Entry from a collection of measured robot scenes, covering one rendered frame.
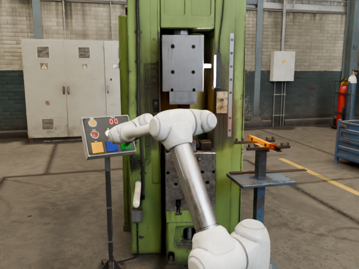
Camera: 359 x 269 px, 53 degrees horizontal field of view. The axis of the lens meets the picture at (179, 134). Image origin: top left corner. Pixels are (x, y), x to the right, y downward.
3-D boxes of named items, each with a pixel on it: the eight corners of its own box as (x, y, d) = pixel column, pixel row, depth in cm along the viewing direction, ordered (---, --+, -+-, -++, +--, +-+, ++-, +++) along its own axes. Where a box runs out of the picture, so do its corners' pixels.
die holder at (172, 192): (215, 209, 274) (216, 152, 266) (165, 210, 271) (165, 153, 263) (204, 185, 329) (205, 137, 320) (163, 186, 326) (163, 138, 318)
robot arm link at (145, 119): (143, 118, 227) (125, 125, 219) (152, 108, 214) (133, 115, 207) (151, 132, 225) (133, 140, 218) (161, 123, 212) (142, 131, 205)
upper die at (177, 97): (196, 104, 264) (196, 91, 262) (169, 104, 262) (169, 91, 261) (190, 99, 305) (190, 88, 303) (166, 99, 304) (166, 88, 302)
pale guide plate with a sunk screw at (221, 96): (227, 113, 279) (227, 91, 276) (216, 113, 278) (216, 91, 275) (226, 112, 281) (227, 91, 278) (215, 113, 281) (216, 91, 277)
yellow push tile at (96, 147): (104, 152, 240) (101, 141, 242) (93, 153, 236) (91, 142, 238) (103, 152, 242) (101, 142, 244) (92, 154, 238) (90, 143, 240)
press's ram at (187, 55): (214, 91, 263) (215, 35, 256) (162, 91, 260) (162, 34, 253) (206, 88, 304) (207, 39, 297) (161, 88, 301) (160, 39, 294)
